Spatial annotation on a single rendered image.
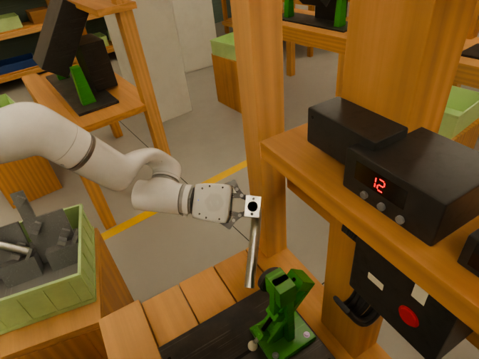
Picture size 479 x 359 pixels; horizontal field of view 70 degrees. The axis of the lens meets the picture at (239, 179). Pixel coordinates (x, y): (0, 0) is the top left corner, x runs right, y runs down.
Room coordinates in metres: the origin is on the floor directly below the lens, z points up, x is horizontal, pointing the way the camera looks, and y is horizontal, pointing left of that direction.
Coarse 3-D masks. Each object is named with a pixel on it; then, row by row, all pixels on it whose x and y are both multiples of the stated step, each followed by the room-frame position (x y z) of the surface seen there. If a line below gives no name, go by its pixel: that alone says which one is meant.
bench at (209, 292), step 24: (216, 264) 0.83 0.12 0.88; (240, 264) 0.81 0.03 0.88; (264, 264) 0.80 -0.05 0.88; (288, 264) 0.79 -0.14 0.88; (192, 288) 0.73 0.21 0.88; (216, 288) 0.72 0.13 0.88; (240, 288) 0.71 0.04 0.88; (312, 288) 0.67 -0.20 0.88; (168, 312) 0.65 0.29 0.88; (192, 312) 0.67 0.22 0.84; (216, 312) 0.63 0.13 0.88; (312, 312) 0.59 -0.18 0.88; (168, 336) 0.57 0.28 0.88
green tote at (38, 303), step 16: (64, 208) 1.17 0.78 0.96; (80, 208) 1.16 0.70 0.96; (80, 224) 1.05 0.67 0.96; (80, 240) 0.96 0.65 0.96; (80, 256) 0.88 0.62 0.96; (80, 272) 0.80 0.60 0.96; (32, 288) 0.76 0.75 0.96; (48, 288) 0.76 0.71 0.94; (64, 288) 0.78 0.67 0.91; (80, 288) 0.79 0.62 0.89; (0, 304) 0.72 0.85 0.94; (16, 304) 0.73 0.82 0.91; (32, 304) 0.74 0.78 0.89; (48, 304) 0.76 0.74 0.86; (64, 304) 0.77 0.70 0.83; (80, 304) 0.78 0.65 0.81; (0, 320) 0.71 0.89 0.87; (16, 320) 0.72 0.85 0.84; (32, 320) 0.73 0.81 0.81
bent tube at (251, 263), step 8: (248, 200) 0.66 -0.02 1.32; (256, 200) 0.66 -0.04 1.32; (248, 208) 0.66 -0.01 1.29; (256, 208) 0.74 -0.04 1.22; (248, 216) 0.64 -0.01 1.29; (256, 216) 0.63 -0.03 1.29; (256, 224) 0.71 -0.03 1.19; (256, 232) 0.69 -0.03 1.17; (256, 240) 0.68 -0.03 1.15; (256, 248) 0.66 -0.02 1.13; (248, 256) 0.65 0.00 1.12; (256, 256) 0.65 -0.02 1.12; (248, 264) 0.63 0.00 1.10; (256, 264) 0.63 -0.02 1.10; (248, 272) 0.61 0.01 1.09; (248, 280) 0.60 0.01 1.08
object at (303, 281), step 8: (288, 272) 0.56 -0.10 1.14; (296, 272) 0.55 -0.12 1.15; (304, 272) 0.57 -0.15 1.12; (296, 280) 0.53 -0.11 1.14; (304, 280) 0.53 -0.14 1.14; (296, 288) 0.52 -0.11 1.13; (304, 288) 0.52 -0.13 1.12; (296, 296) 0.53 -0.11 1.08; (304, 296) 0.52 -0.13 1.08; (296, 304) 0.51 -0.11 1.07; (280, 312) 0.50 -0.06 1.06; (264, 320) 0.52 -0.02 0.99; (272, 320) 0.49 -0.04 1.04; (280, 320) 0.49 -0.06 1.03; (256, 328) 0.50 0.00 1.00; (264, 328) 0.49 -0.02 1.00; (272, 328) 0.49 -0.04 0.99; (280, 328) 0.48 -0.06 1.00; (256, 336) 0.48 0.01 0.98; (264, 336) 0.47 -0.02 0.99; (272, 336) 0.47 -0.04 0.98
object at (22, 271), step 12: (0, 228) 1.00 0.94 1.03; (12, 228) 1.01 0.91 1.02; (0, 240) 0.98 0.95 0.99; (12, 240) 0.99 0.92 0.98; (24, 240) 1.00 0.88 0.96; (0, 252) 0.96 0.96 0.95; (12, 252) 0.97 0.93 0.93; (36, 252) 0.98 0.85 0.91; (0, 264) 0.94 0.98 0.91; (12, 264) 0.91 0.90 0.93; (24, 264) 0.91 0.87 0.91; (36, 264) 0.92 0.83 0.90; (0, 276) 0.91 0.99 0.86; (12, 276) 0.89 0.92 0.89; (24, 276) 0.89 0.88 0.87; (36, 276) 0.90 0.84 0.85
